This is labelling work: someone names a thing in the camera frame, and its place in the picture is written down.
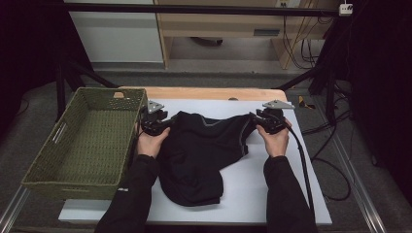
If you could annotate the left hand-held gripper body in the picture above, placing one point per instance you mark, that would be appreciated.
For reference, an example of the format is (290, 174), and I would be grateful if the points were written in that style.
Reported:
(152, 123)

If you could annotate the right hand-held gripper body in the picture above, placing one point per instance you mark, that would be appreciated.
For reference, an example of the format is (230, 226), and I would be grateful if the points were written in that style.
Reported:
(272, 121)

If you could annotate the dark navy knit vest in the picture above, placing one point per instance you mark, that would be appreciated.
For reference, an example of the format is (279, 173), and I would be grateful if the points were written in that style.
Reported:
(194, 155)

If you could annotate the green woven basket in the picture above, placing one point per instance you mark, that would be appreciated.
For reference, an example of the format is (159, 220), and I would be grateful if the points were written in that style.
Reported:
(97, 145)

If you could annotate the person's left hand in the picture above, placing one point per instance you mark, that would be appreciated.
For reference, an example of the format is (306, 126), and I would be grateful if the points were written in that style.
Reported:
(149, 145)

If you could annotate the person's right hand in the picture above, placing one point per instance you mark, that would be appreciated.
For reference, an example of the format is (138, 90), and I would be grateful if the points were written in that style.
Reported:
(277, 144)

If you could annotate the wooden table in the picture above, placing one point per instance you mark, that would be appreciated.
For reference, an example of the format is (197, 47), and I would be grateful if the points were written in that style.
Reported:
(194, 93)

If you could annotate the yellow black tape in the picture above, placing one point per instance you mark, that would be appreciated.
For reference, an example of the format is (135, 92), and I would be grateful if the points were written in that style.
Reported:
(304, 103)

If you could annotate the black metal stand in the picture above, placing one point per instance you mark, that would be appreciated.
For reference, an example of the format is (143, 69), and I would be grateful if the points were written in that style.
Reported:
(330, 97)
(60, 90)

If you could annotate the white cabinet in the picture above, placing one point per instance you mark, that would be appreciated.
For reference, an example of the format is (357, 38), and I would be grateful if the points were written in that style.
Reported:
(116, 39)

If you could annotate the light wooden desk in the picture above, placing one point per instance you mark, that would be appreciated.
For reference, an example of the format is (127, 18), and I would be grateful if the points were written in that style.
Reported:
(210, 26)

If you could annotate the black horizontal bar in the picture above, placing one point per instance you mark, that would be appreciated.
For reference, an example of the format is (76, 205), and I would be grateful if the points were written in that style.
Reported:
(194, 9)

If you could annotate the black curtain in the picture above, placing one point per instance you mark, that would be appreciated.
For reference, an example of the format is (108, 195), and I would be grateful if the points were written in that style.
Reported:
(382, 81)
(32, 39)

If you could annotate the white power socket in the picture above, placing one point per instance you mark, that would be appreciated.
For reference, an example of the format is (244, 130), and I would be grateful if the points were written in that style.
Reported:
(345, 9)

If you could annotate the metal floor rail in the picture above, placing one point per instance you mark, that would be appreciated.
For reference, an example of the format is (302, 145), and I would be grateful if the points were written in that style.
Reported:
(356, 181)
(13, 210)

